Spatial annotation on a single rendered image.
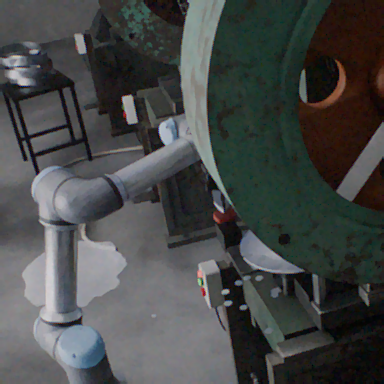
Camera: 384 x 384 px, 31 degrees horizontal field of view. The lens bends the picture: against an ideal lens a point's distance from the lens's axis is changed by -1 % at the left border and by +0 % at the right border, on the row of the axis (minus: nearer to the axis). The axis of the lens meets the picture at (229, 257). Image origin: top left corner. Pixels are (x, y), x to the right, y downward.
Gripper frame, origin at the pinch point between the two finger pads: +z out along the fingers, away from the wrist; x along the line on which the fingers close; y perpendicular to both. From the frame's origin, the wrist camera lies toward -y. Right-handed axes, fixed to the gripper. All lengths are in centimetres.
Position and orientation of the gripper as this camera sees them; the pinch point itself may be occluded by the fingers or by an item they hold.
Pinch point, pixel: (224, 209)
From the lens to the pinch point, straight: 213.2
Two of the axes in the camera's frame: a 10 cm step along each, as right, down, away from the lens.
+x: -9.5, 2.6, -1.7
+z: 1.3, 8.4, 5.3
